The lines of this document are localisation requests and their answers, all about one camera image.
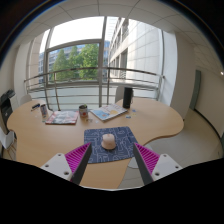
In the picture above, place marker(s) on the white plastic chair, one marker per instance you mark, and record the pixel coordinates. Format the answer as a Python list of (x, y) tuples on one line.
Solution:
[(6, 139)]

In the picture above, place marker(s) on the black printer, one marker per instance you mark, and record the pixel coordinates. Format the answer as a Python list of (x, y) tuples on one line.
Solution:
[(6, 106)]

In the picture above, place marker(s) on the beige computer mouse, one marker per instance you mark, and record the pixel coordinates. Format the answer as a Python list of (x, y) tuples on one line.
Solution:
[(108, 141)]

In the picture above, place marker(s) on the white chair with tall backrest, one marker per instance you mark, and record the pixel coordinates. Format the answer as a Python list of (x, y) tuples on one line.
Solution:
[(119, 94)]

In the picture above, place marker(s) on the light blue book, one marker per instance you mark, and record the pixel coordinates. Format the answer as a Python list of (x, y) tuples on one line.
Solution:
[(108, 112)]

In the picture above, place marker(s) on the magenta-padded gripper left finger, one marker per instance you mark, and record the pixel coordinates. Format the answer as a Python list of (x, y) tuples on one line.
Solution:
[(77, 159)]

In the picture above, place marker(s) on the red and grey magazine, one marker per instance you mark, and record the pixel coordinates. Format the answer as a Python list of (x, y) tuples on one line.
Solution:
[(62, 117)]

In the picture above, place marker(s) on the black marker pen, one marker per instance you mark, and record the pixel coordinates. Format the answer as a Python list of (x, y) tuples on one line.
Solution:
[(35, 107)]

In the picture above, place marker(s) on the blue patterned mouse pad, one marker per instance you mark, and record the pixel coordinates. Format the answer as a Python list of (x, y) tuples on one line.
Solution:
[(125, 140)]

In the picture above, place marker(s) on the white chair with low backrest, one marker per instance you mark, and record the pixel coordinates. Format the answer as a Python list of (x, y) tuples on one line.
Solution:
[(25, 99)]

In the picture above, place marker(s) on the white and blue can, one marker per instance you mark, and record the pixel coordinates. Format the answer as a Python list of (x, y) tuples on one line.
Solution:
[(44, 110)]

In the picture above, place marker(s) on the black cylindrical speaker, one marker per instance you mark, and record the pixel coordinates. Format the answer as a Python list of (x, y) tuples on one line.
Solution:
[(127, 97)]

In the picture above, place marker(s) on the grey door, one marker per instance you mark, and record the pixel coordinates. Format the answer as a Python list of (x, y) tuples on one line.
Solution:
[(195, 90)]

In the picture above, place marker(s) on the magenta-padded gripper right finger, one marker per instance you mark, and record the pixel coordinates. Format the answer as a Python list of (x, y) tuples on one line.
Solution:
[(148, 159)]

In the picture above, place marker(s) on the metal window railing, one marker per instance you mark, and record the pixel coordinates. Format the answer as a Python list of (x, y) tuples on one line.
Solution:
[(107, 80)]

